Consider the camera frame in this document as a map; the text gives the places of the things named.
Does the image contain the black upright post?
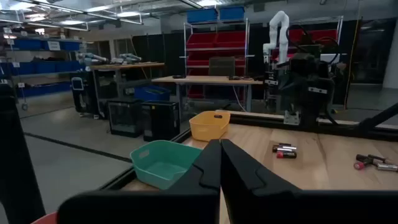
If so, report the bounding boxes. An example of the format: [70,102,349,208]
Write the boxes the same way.
[0,83,47,224]

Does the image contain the metal rack with red bins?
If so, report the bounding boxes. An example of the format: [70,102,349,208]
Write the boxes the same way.
[182,17,251,102]
[287,15,345,63]

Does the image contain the red and black battery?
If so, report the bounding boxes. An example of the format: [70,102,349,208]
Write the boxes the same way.
[275,151,298,159]

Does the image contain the black battery red end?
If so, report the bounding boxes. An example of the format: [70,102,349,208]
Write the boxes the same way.
[353,159,374,170]

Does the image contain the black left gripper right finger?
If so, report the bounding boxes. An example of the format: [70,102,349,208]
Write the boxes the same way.
[220,139,398,224]

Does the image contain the blue storage bin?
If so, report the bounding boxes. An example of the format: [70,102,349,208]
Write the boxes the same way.
[219,6,246,22]
[186,8,218,24]

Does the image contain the wooden table grey legs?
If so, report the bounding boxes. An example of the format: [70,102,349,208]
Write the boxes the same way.
[151,75,264,113]

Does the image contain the shelf with blue bins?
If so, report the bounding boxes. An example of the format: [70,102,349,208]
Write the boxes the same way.
[0,26,87,99]

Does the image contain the dark office chair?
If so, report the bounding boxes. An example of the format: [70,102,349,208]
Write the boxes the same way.
[208,56,236,77]

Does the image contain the grey metal mounting bracket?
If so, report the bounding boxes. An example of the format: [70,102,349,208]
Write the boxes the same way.
[283,110,300,126]

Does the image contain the yellow plastic bin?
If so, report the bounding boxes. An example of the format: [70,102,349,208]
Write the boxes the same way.
[188,110,231,142]

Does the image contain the black computer tower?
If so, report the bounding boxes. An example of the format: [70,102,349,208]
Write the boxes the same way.
[141,100,181,142]
[106,98,144,138]

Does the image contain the black aluminium rig frame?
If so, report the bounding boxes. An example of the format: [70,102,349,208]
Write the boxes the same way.
[99,102,398,191]

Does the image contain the teal plastic bin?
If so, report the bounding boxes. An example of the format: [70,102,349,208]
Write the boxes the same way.
[129,139,203,190]

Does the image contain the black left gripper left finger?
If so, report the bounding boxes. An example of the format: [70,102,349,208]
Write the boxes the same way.
[57,139,223,224]

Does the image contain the blue plastic crate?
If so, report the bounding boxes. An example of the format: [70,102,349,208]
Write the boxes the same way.
[134,85,171,102]

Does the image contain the black machine white panel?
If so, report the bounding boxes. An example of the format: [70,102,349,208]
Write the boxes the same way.
[70,71,100,116]

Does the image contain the wooden workbench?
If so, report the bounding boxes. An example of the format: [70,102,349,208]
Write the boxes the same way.
[89,61,166,103]

